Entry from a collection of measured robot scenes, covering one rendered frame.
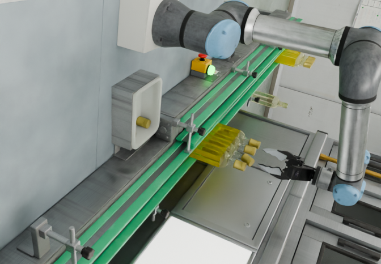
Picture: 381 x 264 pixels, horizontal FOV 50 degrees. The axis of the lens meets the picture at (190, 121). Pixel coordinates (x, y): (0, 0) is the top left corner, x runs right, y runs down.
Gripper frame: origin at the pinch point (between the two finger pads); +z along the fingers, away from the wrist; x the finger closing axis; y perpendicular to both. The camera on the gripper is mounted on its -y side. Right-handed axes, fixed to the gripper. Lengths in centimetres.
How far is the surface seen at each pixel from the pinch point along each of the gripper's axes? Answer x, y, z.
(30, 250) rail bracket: -29, -67, 40
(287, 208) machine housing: -17.9, 11.0, -13.1
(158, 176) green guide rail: -13.1, -22.8, 28.7
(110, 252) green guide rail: -31, -48, 27
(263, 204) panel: -19.0, 7.6, -4.5
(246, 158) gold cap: -4.2, 7.8, 7.3
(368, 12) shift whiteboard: 155, 573, -6
